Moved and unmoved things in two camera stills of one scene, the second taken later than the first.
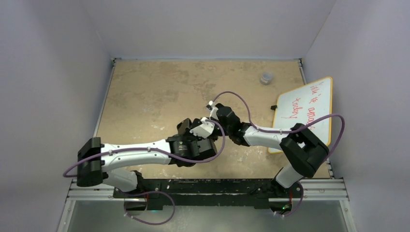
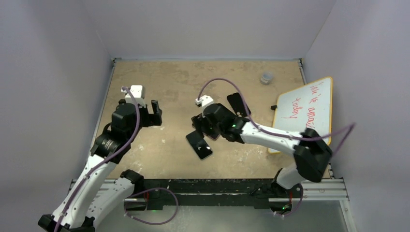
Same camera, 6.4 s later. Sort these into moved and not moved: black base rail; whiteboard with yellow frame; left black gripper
Moved: left black gripper
Not moved: black base rail; whiteboard with yellow frame
